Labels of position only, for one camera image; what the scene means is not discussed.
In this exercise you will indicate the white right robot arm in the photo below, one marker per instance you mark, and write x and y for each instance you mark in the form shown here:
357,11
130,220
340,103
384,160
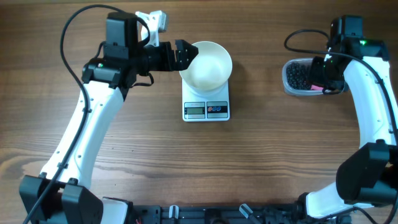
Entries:
369,177

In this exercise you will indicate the clear plastic container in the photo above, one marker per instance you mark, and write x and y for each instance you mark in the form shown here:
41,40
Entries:
294,92

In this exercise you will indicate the pile of black beans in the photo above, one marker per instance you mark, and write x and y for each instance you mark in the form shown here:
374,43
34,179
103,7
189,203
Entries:
297,76

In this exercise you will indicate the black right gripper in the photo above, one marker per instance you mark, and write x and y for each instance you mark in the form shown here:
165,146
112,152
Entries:
314,79

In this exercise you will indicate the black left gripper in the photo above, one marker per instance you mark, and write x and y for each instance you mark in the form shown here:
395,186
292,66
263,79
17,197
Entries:
165,50

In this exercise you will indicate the white bowl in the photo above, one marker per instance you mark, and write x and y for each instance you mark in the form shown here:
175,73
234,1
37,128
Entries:
209,71

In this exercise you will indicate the white digital kitchen scale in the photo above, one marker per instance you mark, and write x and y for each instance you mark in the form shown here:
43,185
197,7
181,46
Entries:
205,106

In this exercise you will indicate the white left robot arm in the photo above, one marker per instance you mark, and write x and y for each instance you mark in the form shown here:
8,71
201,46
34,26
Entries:
61,192

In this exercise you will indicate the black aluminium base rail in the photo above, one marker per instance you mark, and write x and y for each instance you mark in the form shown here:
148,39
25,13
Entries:
276,213

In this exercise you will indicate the pink scoop with blue handle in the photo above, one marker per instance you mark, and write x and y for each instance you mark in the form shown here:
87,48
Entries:
316,88

